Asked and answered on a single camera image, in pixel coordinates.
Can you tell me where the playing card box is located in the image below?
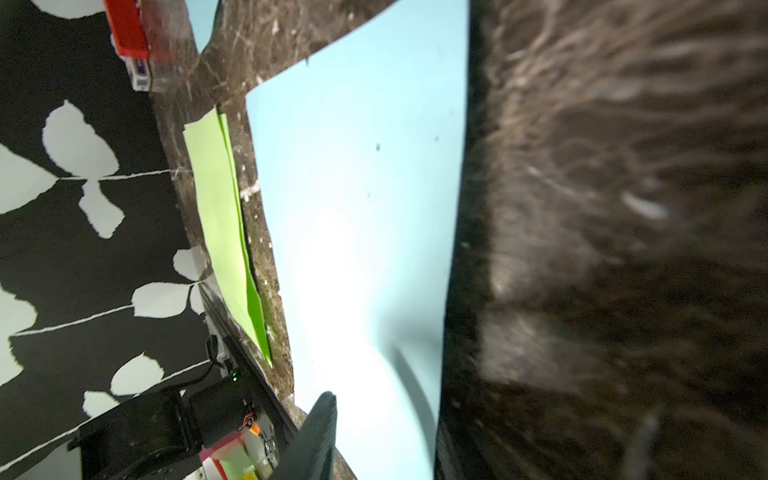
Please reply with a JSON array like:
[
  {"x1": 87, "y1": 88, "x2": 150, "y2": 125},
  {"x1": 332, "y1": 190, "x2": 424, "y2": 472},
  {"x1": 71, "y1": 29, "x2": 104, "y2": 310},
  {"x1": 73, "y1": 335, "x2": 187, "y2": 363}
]
[{"x1": 103, "y1": 0, "x2": 175, "y2": 93}]

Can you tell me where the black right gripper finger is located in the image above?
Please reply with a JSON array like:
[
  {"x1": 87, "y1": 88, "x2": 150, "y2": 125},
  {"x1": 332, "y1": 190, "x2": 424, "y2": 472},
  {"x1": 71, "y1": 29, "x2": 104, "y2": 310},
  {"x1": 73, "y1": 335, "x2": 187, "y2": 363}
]
[{"x1": 271, "y1": 391, "x2": 338, "y2": 480}]

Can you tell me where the light blue paper sheet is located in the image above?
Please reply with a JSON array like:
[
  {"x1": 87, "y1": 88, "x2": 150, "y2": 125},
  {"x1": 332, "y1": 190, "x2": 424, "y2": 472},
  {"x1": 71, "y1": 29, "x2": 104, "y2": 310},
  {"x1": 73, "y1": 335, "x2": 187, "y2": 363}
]
[
  {"x1": 185, "y1": 0, "x2": 221, "y2": 53},
  {"x1": 246, "y1": 1, "x2": 470, "y2": 479}
]

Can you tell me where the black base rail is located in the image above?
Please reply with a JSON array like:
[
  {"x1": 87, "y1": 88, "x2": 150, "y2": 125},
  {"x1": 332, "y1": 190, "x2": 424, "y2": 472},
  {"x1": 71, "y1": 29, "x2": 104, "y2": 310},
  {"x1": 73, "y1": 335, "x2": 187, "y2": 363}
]
[{"x1": 198, "y1": 275, "x2": 297, "y2": 451}]

